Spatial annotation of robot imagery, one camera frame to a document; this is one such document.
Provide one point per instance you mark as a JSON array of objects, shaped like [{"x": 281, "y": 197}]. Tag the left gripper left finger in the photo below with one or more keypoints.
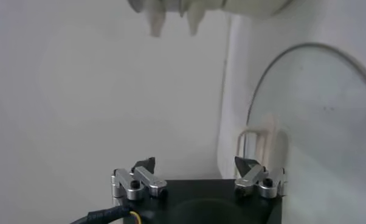
[{"x": 131, "y": 184}]

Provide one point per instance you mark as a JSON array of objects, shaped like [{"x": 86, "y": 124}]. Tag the glass pot lid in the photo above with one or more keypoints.
[{"x": 307, "y": 106}]

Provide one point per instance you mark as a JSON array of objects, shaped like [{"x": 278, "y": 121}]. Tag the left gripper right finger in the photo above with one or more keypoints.
[{"x": 262, "y": 182}]

